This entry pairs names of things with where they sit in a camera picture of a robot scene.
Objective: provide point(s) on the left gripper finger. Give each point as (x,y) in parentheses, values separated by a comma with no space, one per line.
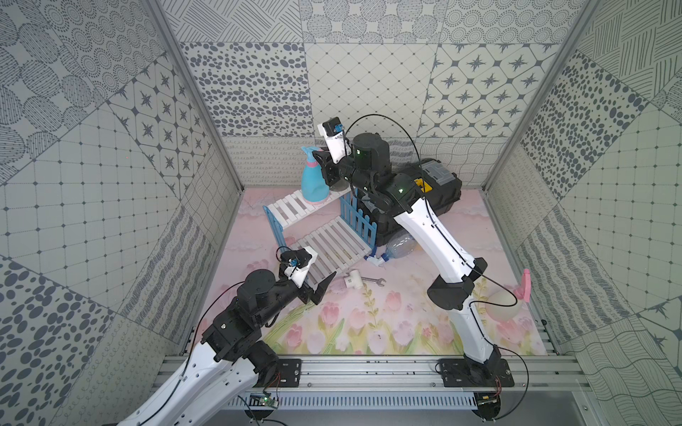
(321,289)
(299,258)

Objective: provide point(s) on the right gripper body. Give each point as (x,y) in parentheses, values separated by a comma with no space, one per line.
(344,169)

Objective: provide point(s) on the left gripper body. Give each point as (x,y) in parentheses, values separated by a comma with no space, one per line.
(310,291)

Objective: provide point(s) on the teal pink spray bottle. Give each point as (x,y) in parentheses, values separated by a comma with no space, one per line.
(313,186)

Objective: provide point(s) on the blue white slatted shelf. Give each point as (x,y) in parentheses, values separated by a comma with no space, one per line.
(337,229)

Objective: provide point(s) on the clear spray bottle blue nozzle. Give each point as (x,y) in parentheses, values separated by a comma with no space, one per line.
(400,245)

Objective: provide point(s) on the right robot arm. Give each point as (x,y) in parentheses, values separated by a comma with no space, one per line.
(366,167)

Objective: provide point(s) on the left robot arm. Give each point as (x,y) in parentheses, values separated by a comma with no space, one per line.
(232,357)

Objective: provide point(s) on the white plastic pipe fitting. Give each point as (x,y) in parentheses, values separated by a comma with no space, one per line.
(353,280)

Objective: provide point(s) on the silver wrench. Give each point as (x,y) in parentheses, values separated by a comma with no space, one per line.
(380,282)

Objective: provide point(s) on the small circuit board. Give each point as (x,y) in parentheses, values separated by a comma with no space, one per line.
(264,400)

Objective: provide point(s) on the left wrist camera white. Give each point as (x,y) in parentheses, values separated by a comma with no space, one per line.
(290,272)

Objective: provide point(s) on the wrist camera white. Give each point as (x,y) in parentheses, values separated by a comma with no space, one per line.
(333,132)
(290,272)

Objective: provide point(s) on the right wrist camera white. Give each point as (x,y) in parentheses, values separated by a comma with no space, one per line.
(333,132)

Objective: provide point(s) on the black toolbox yellow handle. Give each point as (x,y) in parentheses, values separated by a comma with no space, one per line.
(443,189)

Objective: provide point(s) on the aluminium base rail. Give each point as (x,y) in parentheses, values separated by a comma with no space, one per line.
(409,382)

